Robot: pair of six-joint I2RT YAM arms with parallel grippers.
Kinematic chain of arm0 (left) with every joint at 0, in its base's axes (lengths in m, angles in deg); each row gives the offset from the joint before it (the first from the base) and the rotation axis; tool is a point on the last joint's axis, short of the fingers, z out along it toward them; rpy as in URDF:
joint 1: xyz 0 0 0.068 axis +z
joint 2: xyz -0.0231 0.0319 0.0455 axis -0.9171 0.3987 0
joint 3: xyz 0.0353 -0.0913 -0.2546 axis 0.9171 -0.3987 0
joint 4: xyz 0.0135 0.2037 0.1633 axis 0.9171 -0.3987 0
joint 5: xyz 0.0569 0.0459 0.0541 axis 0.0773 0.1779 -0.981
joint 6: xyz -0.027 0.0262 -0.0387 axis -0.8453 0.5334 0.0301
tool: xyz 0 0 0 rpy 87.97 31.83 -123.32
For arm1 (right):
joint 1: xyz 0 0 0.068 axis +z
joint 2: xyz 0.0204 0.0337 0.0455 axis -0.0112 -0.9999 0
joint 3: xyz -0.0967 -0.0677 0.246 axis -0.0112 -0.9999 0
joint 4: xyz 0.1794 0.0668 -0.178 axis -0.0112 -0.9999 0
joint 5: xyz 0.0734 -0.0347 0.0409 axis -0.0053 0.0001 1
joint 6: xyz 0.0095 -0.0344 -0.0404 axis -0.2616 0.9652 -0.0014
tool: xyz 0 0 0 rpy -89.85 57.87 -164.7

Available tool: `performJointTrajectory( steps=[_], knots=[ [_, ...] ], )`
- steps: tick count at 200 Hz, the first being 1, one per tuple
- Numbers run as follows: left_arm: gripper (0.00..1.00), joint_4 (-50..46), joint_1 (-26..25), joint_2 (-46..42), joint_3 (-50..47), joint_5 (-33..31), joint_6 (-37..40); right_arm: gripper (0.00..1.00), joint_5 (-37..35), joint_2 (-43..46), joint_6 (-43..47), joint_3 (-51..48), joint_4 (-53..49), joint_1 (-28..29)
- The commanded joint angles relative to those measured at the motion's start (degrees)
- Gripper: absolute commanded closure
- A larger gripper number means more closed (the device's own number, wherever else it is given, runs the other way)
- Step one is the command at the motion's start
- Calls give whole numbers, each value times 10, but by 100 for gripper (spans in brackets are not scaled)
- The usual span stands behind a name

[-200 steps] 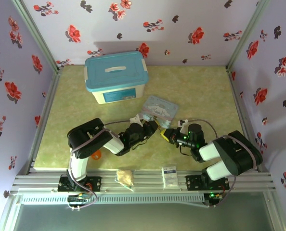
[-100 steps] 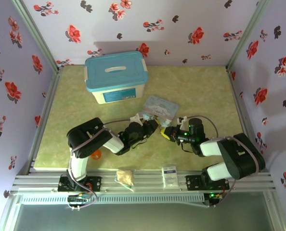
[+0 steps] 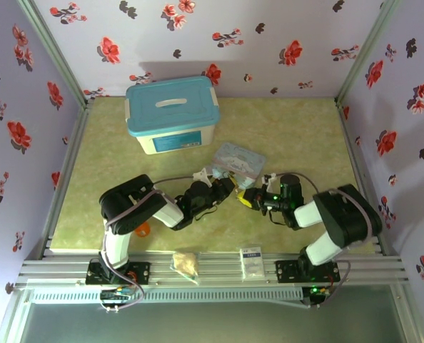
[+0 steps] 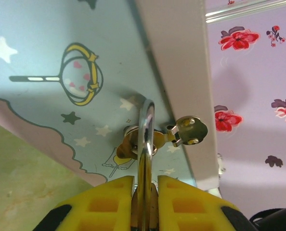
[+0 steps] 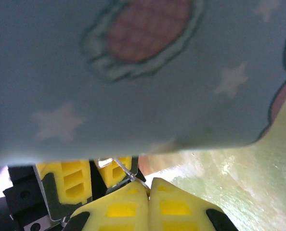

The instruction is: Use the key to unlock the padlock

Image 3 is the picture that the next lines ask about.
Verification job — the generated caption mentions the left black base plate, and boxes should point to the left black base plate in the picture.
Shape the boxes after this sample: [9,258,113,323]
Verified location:
[86,257,152,286]

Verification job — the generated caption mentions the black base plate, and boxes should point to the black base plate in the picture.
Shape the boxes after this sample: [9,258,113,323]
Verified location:
[86,257,152,286]
[274,259,341,285]

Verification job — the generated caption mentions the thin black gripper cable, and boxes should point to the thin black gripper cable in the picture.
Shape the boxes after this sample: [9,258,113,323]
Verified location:
[193,205,220,221]
[268,209,288,227]

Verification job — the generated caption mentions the white storage box blue lid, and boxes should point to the white storage box blue lid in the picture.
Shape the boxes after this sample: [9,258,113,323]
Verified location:
[123,75,222,156]

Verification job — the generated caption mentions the aluminium corner post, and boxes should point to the aluminium corner post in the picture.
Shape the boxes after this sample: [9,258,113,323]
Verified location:
[335,0,400,104]
[17,0,95,108]

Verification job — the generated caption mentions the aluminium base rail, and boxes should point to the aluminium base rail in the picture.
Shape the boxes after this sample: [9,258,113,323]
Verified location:
[17,252,409,287]

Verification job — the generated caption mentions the clear bag beige contents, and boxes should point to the clear bag beige contents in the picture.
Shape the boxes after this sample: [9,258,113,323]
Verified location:
[169,251,201,286]

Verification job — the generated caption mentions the aluminium side rail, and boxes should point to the aluminium side rail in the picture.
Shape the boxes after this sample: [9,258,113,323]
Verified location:
[335,101,391,257]
[40,103,94,257]

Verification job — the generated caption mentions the blue cartoon tin box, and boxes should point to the blue cartoon tin box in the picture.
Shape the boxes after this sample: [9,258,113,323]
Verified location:
[210,141,267,189]

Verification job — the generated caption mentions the white slotted cable duct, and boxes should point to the white slotted cable duct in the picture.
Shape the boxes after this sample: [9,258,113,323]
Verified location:
[29,287,304,304]

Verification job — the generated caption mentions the blue circuit board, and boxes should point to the blue circuit board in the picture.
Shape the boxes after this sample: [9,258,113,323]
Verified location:
[100,288,134,312]

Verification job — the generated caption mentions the white paper packet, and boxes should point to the white paper packet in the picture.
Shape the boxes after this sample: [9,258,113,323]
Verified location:
[239,244,265,279]

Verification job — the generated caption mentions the controller board green light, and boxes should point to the controller board green light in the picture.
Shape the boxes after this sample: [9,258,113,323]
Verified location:
[303,284,333,308]

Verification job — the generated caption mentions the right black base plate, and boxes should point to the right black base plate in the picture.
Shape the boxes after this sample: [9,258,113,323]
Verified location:
[274,259,341,285]

